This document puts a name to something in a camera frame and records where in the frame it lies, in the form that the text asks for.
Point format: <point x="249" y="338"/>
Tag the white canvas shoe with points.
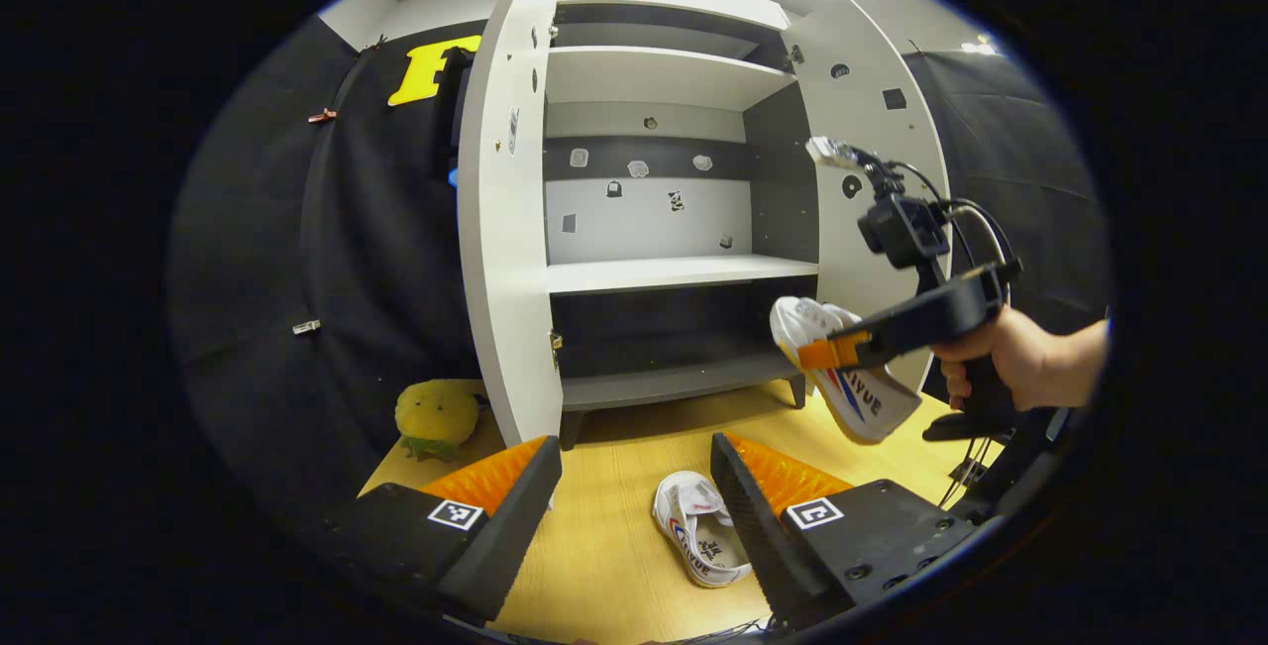
<point x="862" y="407"/>
<point x="693" y="526"/>

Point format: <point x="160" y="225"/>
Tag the silver cloth clip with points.
<point x="306" y="327"/>

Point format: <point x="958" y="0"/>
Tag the yellow burger plush toy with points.
<point x="436" y="412"/>

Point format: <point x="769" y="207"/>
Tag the pink cloth clip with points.
<point x="322" y="115"/>

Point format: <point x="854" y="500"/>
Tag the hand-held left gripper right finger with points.
<point x="758" y="546"/>

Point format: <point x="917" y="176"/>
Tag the black backdrop cloth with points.
<point x="267" y="259"/>
<point x="1040" y="189"/>

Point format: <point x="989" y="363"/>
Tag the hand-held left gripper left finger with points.
<point x="510" y="546"/>

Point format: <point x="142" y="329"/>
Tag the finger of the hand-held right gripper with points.
<point x="921" y="318"/>

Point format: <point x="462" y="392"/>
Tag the white cabinet door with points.
<point x="872" y="41"/>
<point x="505" y="229"/>

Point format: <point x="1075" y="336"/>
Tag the small ceiling light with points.
<point x="979" y="48"/>

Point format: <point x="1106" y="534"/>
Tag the white grey shoe cabinet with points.
<point x="674" y="273"/>

